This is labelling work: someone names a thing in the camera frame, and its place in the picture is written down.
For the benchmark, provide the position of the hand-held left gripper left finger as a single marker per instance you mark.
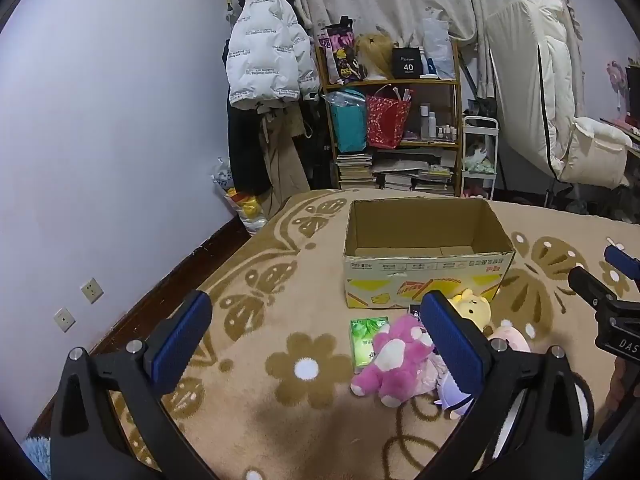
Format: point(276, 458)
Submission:
point(182, 340)

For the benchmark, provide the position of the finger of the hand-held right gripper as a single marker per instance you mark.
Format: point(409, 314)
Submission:
point(622, 261)
point(592, 286)

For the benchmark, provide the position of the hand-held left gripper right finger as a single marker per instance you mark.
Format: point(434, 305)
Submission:
point(455, 345)

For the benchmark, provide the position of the yellow plush toy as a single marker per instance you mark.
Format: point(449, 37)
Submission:
point(475, 310)

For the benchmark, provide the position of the purple and white plush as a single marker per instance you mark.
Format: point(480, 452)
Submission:
point(452, 401)

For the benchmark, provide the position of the pink plush toy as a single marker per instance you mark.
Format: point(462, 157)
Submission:
point(395, 360)

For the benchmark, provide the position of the printed cardboard box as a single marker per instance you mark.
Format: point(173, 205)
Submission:
point(430, 270)

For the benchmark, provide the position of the green tissue packet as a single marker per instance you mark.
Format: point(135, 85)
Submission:
point(367, 345)

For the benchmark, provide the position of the person's right hand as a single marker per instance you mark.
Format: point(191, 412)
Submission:
point(622, 382)

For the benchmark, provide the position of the black tissue packet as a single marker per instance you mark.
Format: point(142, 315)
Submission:
point(416, 310)

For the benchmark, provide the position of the plastic bags with yellow items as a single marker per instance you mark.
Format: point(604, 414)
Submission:
point(245, 210)

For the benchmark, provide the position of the pile of books and papers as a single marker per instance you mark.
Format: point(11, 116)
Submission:
point(415, 175)

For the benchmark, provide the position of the blue fluffy rug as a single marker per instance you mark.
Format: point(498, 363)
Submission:
point(37, 460)

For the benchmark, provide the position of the white trolley cart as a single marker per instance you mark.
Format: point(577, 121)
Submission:
point(480, 121)

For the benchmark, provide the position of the black coat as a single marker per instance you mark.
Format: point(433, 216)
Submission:
point(245, 150)

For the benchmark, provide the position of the stack of books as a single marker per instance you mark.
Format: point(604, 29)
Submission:
point(355, 170)

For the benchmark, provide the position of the beige hanging garment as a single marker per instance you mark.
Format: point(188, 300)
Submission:
point(280, 160)

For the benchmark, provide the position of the white padded chair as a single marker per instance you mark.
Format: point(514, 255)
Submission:
point(530, 60)

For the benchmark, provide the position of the row of cosmetic bottles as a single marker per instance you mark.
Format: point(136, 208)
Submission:
point(432, 122)

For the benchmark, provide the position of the dark hanging clothes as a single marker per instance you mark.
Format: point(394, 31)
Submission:
point(317, 150)

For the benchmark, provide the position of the red patterned bag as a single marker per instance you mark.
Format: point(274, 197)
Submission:
point(385, 120)

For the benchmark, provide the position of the teal bag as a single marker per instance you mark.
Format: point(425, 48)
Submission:
point(347, 127)

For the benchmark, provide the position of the wooden shelf rack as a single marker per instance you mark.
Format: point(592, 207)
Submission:
point(400, 81)

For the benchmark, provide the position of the black box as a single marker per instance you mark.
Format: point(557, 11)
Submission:
point(407, 65)

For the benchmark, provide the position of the clear plastic bag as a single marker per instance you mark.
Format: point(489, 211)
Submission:
point(437, 40)

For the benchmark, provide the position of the white puffer jacket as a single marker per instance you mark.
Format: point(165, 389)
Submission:
point(265, 50)

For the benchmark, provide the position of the blonde wig head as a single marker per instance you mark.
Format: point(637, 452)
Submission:
point(375, 52)

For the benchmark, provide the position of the purple printed packet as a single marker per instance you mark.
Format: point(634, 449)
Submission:
point(340, 60)

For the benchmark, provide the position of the white wall socket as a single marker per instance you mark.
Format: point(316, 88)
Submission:
point(65, 320)
point(92, 290)

